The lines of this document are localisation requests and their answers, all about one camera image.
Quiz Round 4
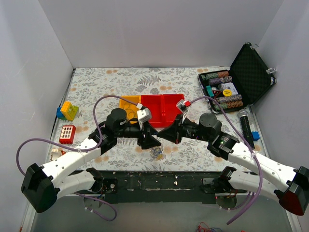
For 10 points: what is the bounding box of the yellow plastic bin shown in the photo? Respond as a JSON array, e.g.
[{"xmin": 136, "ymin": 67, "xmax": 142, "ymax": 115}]
[{"xmin": 119, "ymin": 95, "xmax": 141, "ymax": 120}]

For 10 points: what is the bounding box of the red plastic bin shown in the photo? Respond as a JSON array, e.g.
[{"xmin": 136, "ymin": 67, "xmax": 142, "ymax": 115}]
[
  {"xmin": 141, "ymin": 94, "xmax": 164, "ymax": 128},
  {"xmin": 162, "ymin": 94, "xmax": 184, "ymax": 127}
]

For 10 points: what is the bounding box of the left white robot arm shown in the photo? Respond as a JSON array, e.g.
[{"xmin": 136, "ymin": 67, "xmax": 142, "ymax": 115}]
[{"xmin": 21, "ymin": 107, "xmax": 161, "ymax": 213}]

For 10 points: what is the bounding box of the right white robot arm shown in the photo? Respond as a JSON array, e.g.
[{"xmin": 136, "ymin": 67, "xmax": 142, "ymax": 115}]
[{"xmin": 157, "ymin": 113, "xmax": 309, "ymax": 216}]

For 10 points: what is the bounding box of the floral table mat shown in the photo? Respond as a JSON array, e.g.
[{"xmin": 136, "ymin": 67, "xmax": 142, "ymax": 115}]
[{"xmin": 45, "ymin": 66, "xmax": 268, "ymax": 172}]

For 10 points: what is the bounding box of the black microphone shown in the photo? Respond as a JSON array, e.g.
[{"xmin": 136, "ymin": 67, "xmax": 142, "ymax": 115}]
[{"xmin": 238, "ymin": 109, "xmax": 255, "ymax": 149}]

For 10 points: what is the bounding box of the red white window block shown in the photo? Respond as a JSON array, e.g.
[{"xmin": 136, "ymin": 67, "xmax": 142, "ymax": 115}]
[{"xmin": 59, "ymin": 125, "xmax": 76, "ymax": 145}]

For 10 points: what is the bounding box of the small blue toy block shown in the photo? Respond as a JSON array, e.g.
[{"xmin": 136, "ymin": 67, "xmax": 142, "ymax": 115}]
[{"xmin": 252, "ymin": 131, "xmax": 260, "ymax": 141}]

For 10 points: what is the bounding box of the yellow green blue block stack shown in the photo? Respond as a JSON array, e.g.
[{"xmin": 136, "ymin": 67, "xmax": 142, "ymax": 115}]
[{"xmin": 56, "ymin": 101, "xmax": 79, "ymax": 121}]

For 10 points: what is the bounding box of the black poker chip case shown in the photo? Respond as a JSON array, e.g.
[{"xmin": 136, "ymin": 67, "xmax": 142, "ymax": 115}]
[{"xmin": 197, "ymin": 42, "xmax": 277, "ymax": 113}]

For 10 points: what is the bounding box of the small red white toy block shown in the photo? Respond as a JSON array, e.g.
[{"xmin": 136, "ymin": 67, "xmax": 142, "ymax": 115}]
[{"xmin": 50, "ymin": 148, "xmax": 66, "ymax": 161}]

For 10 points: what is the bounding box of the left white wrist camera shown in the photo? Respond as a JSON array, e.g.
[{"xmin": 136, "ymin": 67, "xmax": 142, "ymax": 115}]
[{"xmin": 136, "ymin": 103, "xmax": 152, "ymax": 129}]

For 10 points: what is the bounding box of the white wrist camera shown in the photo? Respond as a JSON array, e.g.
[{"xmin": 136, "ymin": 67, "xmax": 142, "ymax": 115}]
[
  {"xmin": 136, "ymin": 103, "xmax": 152, "ymax": 129},
  {"xmin": 176, "ymin": 99, "xmax": 191, "ymax": 120}
]

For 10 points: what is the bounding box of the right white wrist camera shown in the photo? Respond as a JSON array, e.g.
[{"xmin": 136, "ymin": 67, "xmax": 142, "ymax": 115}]
[{"xmin": 176, "ymin": 99, "xmax": 191, "ymax": 120}]

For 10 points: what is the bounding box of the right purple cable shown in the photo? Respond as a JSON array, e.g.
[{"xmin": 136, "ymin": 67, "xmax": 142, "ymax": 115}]
[{"xmin": 187, "ymin": 96, "xmax": 263, "ymax": 225}]

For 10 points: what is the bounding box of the purple cable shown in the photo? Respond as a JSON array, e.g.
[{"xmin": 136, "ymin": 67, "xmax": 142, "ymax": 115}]
[
  {"xmin": 16, "ymin": 94, "xmax": 143, "ymax": 222},
  {"xmin": 187, "ymin": 96, "xmax": 263, "ymax": 225}
]

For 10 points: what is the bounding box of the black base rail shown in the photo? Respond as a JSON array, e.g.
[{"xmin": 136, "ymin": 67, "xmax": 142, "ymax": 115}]
[{"xmin": 80, "ymin": 171, "xmax": 247, "ymax": 204}]

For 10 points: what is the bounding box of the wire bundle on floor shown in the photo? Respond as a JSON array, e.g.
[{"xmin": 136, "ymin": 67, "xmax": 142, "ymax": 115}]
[{"xmin": 196, "ymin": 221, "xmax": 224, "ymax": 232}]

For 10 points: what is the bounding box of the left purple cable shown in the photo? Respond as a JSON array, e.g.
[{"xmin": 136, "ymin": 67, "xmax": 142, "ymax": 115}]
[{"xmin": 16, "ymin": 94, "xmax": 143, "ymax": 222}]

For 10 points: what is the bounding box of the aluminium frame rail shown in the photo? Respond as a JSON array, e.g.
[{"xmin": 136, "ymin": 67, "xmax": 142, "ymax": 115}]
[{"xmin": 19, "ymin": 176, "xmax": 84, "ymax": 232}]

